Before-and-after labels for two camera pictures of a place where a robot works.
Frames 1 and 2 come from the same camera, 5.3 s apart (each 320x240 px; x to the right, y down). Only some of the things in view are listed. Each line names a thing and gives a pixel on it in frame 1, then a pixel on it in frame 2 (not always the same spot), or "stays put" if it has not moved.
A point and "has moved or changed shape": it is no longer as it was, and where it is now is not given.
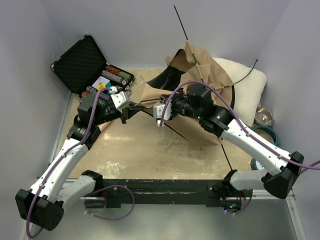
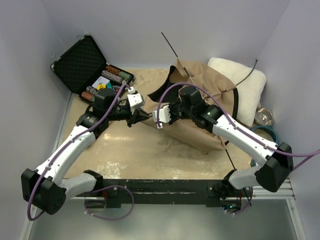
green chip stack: (126, 76) stays put
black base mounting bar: (214, 193) stays put
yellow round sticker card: (100, 86) stays put
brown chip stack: (112, 69) stays put
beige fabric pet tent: (190, 65) has moved or changed shape
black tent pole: (199, 72) → (191, 76)
